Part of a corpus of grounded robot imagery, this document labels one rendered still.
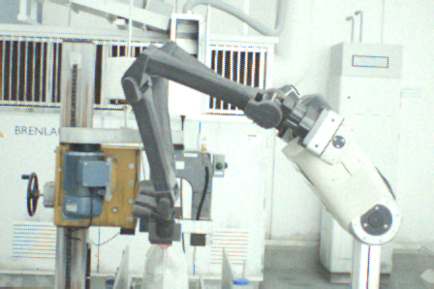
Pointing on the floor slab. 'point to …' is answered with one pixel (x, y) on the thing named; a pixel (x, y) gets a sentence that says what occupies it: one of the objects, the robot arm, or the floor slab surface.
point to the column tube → (84, 106)
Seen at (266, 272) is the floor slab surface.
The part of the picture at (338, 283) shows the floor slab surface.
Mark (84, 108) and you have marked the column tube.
